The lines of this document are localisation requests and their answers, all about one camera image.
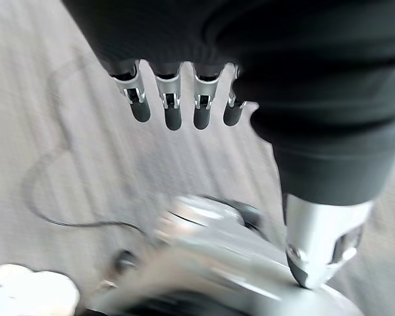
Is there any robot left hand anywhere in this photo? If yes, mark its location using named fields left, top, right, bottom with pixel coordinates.
left=61, top=0, right=395, bottom=290

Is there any silver robot leg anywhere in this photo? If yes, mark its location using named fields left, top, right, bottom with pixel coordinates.
left=85, top=193, right=365, bottom=316

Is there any white crumpled cloth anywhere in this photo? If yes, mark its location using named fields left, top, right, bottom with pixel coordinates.
left=0, top=263, right=82, bottom=316

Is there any thin black cable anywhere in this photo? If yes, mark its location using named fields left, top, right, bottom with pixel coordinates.
left=22, top=144, right=152, bottom=236

